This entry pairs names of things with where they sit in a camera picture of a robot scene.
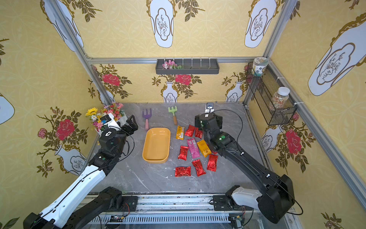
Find red foil tea bag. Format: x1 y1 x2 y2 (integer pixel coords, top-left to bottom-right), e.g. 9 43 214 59
175 167 191 177
207 154 218 172
194 127 203 139
192 159 206 177
178 146 189 161
185 125 195 137

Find yellow tea bag packet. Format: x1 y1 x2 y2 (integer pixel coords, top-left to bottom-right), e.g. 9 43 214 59
176 126 185 140
197 140 212 157

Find magenta tea bag packet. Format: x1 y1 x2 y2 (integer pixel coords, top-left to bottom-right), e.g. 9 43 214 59
187 138 200 159

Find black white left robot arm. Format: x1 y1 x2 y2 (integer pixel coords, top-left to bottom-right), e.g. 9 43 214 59
23 115 138 229

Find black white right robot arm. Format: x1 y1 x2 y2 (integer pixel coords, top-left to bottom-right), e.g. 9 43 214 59
195 113 295 224

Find orange oval storage box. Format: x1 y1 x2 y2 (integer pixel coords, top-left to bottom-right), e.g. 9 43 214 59
142 127 171 164

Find flower bouquet white fence planter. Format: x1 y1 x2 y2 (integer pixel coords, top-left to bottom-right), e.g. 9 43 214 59
85 102 127 135

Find small pink flowers on shelf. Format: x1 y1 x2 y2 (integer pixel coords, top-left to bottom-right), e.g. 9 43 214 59
162 60 183 70

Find clear jar white lid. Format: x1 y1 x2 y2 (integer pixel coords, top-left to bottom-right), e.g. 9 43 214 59
269 87 290 112

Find small circuit board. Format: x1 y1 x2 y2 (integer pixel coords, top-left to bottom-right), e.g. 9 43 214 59
109 215 124 223

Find patterned tin jar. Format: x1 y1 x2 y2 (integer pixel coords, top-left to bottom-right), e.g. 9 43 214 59
252 57 269 77

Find purple toy fork pink handle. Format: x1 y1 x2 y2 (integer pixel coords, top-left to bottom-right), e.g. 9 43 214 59
142 108 152 131

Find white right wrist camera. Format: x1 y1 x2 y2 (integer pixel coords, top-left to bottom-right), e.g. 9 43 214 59
205 103 214 113

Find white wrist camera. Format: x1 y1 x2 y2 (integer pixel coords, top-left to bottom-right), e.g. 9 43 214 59
100 113 121 131
205 103 214 113

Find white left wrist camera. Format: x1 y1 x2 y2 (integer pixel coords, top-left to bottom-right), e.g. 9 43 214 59
100 113 121 131

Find green toy rake wooden handle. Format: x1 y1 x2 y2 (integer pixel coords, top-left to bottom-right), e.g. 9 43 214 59
168 106 178 126

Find grey wall shelf tray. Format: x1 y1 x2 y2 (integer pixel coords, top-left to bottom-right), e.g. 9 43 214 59
155 58 220 75

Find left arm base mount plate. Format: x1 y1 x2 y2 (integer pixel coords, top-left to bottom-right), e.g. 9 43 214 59
115 195 138 213

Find black wire mesh basket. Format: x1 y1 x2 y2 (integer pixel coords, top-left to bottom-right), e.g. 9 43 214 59
246 63 297 126

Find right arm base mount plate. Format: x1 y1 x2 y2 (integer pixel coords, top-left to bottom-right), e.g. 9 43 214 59
210 195 238 211

